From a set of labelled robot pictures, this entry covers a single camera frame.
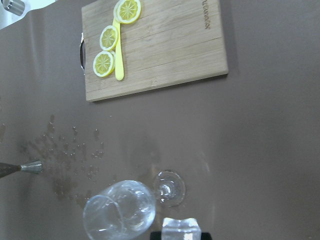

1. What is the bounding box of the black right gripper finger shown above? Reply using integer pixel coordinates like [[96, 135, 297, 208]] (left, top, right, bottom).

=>
[[149, 231, 212, 240]]

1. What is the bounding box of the steel jigger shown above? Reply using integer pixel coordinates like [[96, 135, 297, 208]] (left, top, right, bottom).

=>
[[0, 160, 44, 178]]

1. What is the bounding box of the clear wine glass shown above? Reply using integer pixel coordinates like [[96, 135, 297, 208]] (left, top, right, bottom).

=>
[[82, 170, 186, 240]]

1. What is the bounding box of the yellow plastic knife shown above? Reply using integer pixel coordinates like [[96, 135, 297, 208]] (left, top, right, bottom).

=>
[[112, 17, 124, 81]]

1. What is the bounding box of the bamboo cutting board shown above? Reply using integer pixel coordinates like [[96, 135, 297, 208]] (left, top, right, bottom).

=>
[[81, 0, 229, 102]]

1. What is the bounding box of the lemon slice middle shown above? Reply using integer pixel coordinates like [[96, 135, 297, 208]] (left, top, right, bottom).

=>
[[99, 25, 119, 51]]

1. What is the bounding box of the lemon slice far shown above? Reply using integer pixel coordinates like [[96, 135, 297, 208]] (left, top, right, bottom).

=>
[[113, 0, 142, 24]]

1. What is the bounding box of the steel shaker lid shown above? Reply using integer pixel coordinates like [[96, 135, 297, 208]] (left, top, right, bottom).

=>
[[1, 0, 26, 16]]

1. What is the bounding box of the lemon slice near handle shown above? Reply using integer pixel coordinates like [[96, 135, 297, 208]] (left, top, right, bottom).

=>
[[92, 50, 116, 78]]

